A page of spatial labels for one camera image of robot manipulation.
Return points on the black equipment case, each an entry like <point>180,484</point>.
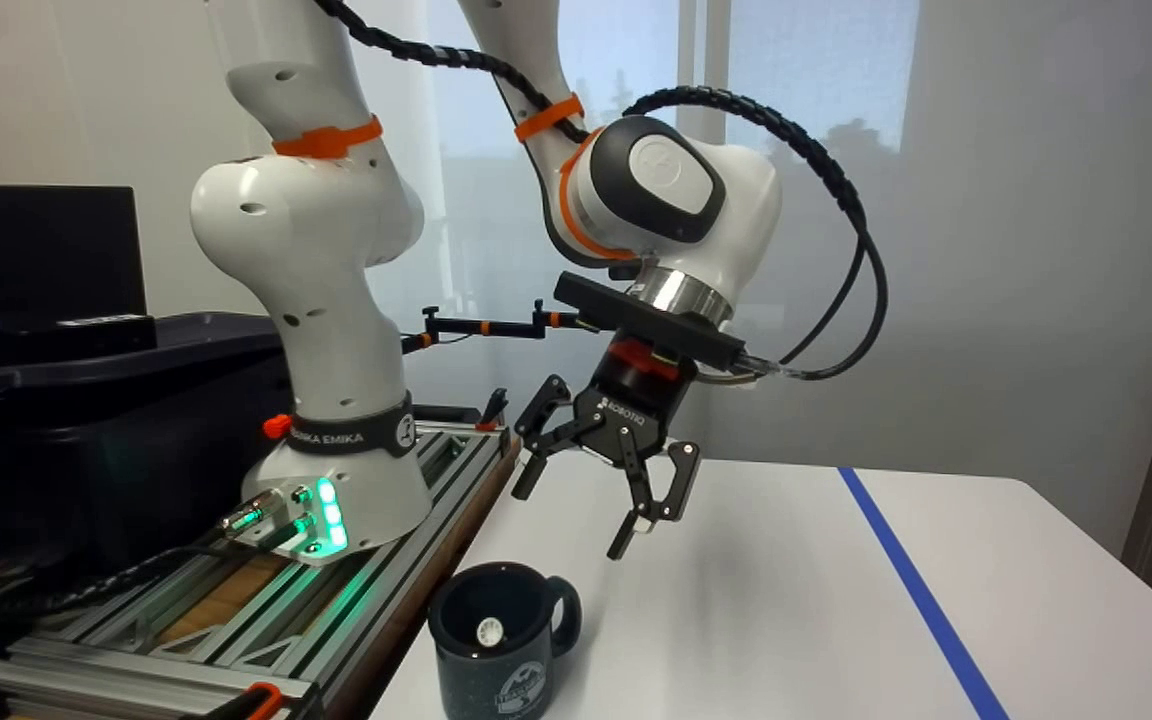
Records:
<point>137,427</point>

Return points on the orange and black clamp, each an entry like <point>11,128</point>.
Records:
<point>265,701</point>

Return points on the dark teal mug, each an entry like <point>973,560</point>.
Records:
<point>502,681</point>

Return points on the long blue tape strip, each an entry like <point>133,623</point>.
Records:
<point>922,592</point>

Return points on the black monitor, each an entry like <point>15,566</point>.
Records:
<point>39,252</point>

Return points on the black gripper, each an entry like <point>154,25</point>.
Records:
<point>630,406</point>

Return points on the orange knob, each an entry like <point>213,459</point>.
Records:
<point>276,427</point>

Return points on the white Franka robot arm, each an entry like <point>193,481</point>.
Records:
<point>320,264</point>

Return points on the black rod with orange joints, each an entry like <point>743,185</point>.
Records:
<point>497,326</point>

